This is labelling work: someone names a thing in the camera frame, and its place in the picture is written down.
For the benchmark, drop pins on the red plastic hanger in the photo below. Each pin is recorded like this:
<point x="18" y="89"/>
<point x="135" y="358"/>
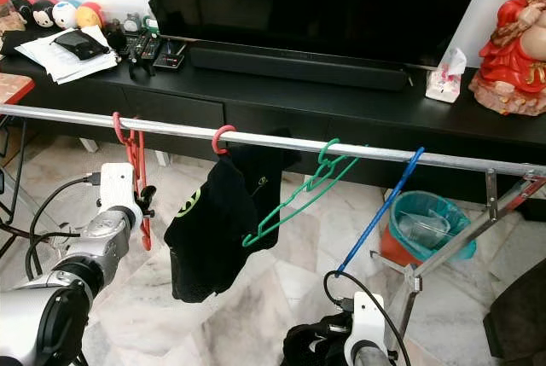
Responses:
<point x="134" y="148"/>
<point x="222" y="140"/>

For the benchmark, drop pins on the black T-shirt number print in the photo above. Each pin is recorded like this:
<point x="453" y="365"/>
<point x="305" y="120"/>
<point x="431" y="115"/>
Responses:
<point x="316" y="345"/>

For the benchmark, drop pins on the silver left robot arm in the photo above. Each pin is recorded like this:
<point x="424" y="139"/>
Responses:
<point x="68" y="298"/>

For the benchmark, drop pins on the green plastic hanger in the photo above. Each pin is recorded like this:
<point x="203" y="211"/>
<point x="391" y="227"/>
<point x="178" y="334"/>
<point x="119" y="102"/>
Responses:
<point x="333" y="157"/>

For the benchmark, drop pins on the blue plastic hanger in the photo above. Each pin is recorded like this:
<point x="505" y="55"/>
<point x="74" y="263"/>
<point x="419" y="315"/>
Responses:
<point x="380" y="211"/>

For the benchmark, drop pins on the black fonemax T-shirt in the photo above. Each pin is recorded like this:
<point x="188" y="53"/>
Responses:
<point x="222" y="238"/>

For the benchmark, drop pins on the small black device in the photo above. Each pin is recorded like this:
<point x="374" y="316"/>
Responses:
<point x="171" y="56"/>

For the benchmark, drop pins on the black remote control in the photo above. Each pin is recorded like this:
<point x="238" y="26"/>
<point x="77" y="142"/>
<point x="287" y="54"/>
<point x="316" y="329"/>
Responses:
<point x="141" y="49"/>

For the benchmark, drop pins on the silver clothes rack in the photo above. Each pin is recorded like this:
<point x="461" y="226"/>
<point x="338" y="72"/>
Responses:
<point x="307" y="143"/>

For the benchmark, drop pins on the white paper stack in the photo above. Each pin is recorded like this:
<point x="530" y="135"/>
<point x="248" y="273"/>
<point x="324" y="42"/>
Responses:
<point x="60" y="55"/>

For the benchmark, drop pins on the black wallet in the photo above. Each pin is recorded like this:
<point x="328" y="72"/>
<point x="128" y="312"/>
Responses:
<point x="81" y="43"/>

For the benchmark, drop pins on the green white small container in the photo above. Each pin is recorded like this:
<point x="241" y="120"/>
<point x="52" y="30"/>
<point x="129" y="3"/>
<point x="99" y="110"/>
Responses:
<point x="150" y="23"/>

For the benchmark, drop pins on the black TV console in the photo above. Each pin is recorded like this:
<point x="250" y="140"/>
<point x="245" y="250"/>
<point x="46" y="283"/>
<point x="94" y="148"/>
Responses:
<point x="307" y="114"/>

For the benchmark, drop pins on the yellow red plush toy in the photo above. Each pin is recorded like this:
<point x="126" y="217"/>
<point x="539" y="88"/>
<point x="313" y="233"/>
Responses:
<point x="88" y="14"/>

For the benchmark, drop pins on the black soundbar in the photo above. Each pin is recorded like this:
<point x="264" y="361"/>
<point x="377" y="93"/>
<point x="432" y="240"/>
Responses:
<point x="299" y="67"/>

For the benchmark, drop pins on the white plush toy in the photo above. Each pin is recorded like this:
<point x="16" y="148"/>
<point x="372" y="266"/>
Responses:
<point x="64" y="14"/>

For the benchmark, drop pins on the black plush toy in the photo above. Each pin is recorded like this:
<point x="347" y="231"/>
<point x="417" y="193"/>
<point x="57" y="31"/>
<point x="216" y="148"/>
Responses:
<point x="43" y="13"/>
<point x="21" y="9"/>

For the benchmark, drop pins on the teal bin liner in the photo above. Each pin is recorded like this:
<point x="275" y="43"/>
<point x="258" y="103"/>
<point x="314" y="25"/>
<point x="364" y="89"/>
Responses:
<point x="435" y="221"/>

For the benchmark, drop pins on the white pink tissue box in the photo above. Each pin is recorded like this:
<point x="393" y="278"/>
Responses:
<point x="445" y="80"/>

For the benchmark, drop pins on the red laughing Buddha statue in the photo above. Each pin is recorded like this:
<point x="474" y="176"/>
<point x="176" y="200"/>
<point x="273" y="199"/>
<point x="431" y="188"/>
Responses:
<point x="512" y="50"/>

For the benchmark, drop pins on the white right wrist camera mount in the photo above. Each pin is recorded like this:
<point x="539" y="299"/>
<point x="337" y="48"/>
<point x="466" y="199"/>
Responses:
<point x="367" y="328"/>

